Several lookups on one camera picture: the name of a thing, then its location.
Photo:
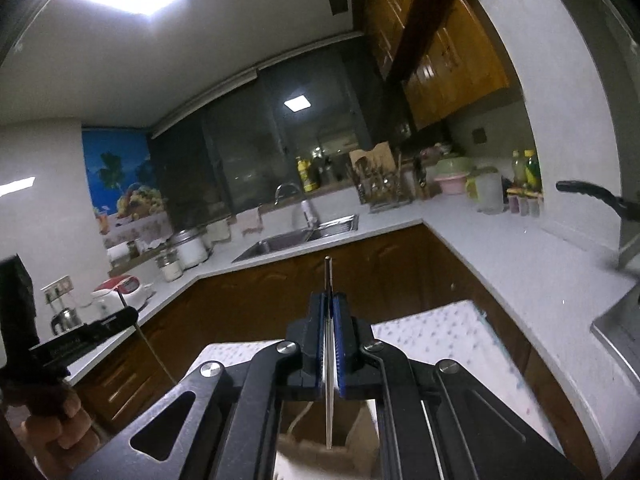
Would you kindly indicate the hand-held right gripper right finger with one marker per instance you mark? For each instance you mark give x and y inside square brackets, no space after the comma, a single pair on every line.
[342,340]

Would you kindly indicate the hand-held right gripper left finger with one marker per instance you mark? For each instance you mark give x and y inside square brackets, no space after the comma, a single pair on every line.
[315,330]

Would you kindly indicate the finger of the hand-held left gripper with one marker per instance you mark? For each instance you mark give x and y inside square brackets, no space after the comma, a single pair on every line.
[95,327]

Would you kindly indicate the light wooden chopstick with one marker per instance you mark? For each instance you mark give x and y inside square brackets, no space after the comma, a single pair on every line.
[145,338]

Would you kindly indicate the metal chopstick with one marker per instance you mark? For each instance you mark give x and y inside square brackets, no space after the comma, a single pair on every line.
[327,275]

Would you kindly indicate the dish rack with utensils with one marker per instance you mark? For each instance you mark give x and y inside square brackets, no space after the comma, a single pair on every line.
[380,180]

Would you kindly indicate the person's left hand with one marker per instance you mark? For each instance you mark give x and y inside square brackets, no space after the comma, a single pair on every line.
[55,440]

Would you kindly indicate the steel electric kettle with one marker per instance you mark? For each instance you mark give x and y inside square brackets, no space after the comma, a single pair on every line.
[65,321]

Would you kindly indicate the white red rice cooker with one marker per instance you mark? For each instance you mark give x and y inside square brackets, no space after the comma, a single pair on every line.
[122,292]

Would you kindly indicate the paper towel roll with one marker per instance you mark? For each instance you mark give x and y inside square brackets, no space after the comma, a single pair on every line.
[119,256]

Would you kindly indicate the steel kitchen sink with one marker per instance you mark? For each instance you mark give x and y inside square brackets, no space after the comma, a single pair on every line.
[280,246]

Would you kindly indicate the glass jar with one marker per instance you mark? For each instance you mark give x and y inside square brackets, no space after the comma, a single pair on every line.
[170,267]

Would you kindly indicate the white floral tablecloth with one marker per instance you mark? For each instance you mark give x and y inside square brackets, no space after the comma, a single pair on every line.
[440,340]

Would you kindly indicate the chrome faucet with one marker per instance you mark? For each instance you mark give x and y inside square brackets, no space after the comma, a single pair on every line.
[306,210]

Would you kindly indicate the white pot with steel lid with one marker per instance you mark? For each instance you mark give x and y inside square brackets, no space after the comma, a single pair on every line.
[189,250]

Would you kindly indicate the pink dishcloth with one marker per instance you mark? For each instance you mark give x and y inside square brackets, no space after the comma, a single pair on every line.
[252,221]

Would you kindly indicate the beige dishcloth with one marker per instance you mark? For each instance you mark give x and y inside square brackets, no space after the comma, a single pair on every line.
[219,232]

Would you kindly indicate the yellow bottle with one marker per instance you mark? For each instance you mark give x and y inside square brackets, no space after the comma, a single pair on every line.
[303,175]

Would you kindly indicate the dark bottle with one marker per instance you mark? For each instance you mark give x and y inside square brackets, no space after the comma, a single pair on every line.
[318,170]

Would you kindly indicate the green and pink bowls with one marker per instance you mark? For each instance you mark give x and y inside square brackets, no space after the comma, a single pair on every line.
[452,175]

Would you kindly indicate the dark kitchen window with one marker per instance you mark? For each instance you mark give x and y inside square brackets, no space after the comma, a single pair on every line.
[240,140]

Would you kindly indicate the white plastic jug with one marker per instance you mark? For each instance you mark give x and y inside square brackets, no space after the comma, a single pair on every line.
[489,192]

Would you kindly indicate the spice jar rack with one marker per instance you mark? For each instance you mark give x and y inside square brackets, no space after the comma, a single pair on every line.
[524,204]

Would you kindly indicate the pale oil bottle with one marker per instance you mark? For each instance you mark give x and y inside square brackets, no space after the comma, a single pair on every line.
[518,170]

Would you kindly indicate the green drink bottles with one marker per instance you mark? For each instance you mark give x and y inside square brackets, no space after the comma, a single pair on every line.
[533,172]

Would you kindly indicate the black wok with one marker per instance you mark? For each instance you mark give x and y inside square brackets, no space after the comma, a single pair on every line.
[595,192]

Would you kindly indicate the dark ceiling vent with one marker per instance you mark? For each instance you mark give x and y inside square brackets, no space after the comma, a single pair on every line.
[338,2]

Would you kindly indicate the wall power outlet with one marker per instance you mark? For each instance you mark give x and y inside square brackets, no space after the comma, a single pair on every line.
[56,290]

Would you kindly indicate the tropical fruit wall poster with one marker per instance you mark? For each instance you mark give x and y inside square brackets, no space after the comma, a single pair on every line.
[120,185]

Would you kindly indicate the dark wall switch plate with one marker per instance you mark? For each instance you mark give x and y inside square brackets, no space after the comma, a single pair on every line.
[479,136]

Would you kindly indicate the wooden wall cabinets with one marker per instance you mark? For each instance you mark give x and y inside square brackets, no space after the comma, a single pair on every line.
[450,60]

